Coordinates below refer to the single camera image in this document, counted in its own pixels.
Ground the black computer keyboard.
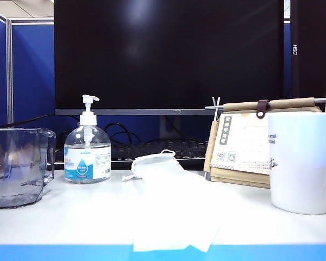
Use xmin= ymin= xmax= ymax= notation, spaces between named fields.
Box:
xmin=54 ymin=139 xmax=210 ymax=170

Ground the transparent plastic cup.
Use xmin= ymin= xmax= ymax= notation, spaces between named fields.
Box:
xmin=0 ymin=128 xmax=57 ymax=209

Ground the thin black cable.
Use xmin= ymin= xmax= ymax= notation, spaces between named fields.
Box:
xmin=0 ymin=113 xmax=57 ymax=128

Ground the black monitor cable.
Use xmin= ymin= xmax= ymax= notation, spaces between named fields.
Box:
xmin=104 ymin=122 xmax=142 ymax=145

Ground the black HSD computer monitor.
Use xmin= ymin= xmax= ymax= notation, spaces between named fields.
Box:
xmin=290 ymin=0 xmax=326 ymax=100

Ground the white desk calendar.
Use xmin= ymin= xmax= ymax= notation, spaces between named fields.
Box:
xmin=209 ymin=113 xmax=271 ymax=175

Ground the white ceramic cup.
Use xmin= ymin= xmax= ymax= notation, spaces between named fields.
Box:
xmin=266 ymin=111 xmax=326 ymax=215

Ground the beige fabric roll pouch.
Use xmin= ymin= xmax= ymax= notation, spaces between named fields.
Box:
xmin=203 ymin=97 xmax=323 ymax=190

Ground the desk calendar on stand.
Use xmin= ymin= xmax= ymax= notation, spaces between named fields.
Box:
xmin=204 ymin=85 xmax=326 ymax=180

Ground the clear hand sanitizer pump bottle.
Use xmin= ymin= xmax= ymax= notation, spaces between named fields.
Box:
xmin=64 ymin=94 xmax=112 ymax=184

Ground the white face mask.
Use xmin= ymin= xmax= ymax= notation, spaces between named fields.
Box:
xmin=122 ymin=148 xmax=223 ymax=253

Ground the black AOC computer monitor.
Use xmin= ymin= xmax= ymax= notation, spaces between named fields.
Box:
xmin=53 ymin=0 xmax=285 ymax=139

